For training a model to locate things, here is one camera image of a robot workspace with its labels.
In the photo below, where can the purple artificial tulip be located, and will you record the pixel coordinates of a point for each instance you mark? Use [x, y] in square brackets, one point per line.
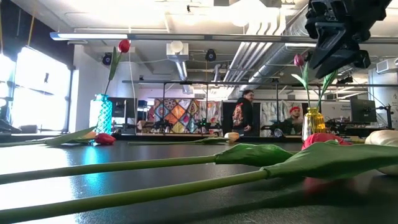
[299, 60]

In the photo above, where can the white wall air conditioner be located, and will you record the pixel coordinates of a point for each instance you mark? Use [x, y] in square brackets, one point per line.
[387, 65]

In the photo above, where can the black ceiling speaker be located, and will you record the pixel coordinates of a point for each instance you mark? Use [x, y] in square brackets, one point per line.
[108, 58]
[211, 55]

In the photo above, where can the white hanging sheet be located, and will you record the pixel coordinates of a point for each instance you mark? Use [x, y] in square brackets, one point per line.
[273, 113]

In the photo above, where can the grey metal crossbeam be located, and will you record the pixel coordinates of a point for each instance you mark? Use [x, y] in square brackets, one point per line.
[217, 38]

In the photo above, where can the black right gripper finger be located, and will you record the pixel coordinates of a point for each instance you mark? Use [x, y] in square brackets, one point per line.
[328, 40]
[345, 62]

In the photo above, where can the colourful patchwork quilt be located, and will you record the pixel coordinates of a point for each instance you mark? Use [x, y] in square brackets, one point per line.
[180, 115]

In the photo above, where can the red artificial tulip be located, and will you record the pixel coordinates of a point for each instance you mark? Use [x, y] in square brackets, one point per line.
[124, 46]
[255, 154]
[104, 138]

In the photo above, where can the yellow glass bottle vase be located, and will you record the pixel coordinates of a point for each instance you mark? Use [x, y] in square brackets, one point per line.
[314, 123]

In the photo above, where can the white ceiling device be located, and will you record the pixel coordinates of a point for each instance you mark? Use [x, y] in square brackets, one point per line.
[177, 49]

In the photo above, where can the black computer monitor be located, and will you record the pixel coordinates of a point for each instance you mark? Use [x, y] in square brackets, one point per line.
[363, 110]
[122, 107]

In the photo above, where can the person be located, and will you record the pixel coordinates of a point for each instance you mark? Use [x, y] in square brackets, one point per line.
[295, 119]
[247, 115]

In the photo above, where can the black partition panel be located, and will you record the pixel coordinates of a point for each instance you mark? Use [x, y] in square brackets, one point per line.
[228, 118]

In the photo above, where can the bright window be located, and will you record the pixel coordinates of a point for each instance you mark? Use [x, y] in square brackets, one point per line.
[40, 99]

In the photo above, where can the black metal rig frame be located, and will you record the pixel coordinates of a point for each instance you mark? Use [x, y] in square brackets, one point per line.
[186, 82]

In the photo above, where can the large silver air duct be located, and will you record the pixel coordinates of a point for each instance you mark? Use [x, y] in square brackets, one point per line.
[280, 57]

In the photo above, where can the blue glass bottle vase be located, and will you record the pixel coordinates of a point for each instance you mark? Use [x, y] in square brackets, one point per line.
[102, 115]

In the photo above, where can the black background robot arm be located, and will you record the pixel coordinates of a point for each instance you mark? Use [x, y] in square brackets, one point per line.
[206, 124]
[273, 127]
[163, 126]

